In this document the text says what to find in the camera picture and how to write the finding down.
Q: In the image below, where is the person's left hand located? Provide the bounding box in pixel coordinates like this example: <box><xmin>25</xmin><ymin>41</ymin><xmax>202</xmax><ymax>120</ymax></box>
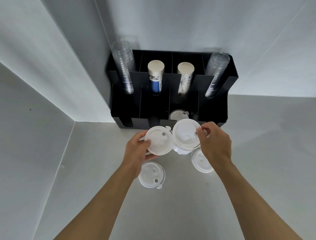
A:
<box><xmin>122</xmin><ymin>130</ymin><xmax>159</xmax><ymax>179</ymax></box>

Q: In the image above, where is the person's right hand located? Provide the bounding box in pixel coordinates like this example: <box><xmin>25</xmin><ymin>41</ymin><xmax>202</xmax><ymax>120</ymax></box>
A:
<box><xmin>196</xmin><ymin>121</ymin><xmax>233</xmax><ymax>167</ymax></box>

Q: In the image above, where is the white plastic cup lid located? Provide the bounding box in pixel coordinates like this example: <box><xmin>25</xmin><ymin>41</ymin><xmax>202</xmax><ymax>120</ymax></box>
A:
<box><xmin>138</xmin><ymin>161</ymin><xmax>165</xmax><ymax>190</ymax></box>
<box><xmin>172</xmin><ymin>145</ymin><xmax>201</xmax><ymax>156</ymax></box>
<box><xmin>172</xmin><ymin>119</ymin><xmax>202</xmax><ymax>150</ymax></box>
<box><xmin>169</xmin><ymin>109</ymin><xmax>189</xmax><ymax>122</ymax></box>
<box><xmin>191</xmin><ymin>148</ymin><xmax>214</xmax><ymax>173</ymax></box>
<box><xmin>145</xmin><ymin>126</ymin><xmax>173</xmax><ymax>156</ymax></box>

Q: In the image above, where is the person's left forearm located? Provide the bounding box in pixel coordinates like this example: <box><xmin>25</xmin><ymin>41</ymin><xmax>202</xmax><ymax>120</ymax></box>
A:
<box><xmin>53</xmin><ymin>162</ymin><xmax>143</xmax><ymax>240</ymax></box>

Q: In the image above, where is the person's right forearm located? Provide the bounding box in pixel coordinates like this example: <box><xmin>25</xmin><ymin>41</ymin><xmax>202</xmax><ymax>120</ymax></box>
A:
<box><xmin>214</xmin><ymin>160</ymin><xmax>303</xmax><ymax>240</ymax></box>

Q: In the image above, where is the black cup and lid organizer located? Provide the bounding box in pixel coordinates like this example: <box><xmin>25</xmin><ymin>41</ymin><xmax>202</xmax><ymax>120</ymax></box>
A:
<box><xmin>107</xmin><ymin>49</ymin><xmax>239</xmax><ymax>129</ymax></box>

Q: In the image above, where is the stack of patterned white paper cups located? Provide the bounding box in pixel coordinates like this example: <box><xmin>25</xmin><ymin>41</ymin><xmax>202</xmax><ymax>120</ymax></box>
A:
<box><xmin>177</xmin><ymin>62</ymin><xmax>195</xmax><ymax>95</ymax></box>

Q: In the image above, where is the stack of clear plastic cups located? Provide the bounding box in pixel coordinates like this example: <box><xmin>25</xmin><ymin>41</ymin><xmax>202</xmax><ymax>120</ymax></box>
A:
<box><xmin>205</xmin><ymin>52</ymin><xmax>230</xmax><ymax>98</ymax></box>
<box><xmin>111</xmin><ymin>40</ymin><xmax>135</xmax><ymax>94</ymax></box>

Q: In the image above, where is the stack of blue paper cups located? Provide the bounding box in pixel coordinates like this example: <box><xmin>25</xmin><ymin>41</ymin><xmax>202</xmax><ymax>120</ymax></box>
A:
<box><xmin>148</xmin><ymin>60</ymin><xmax>165</xmax><ymax>95</ymax></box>

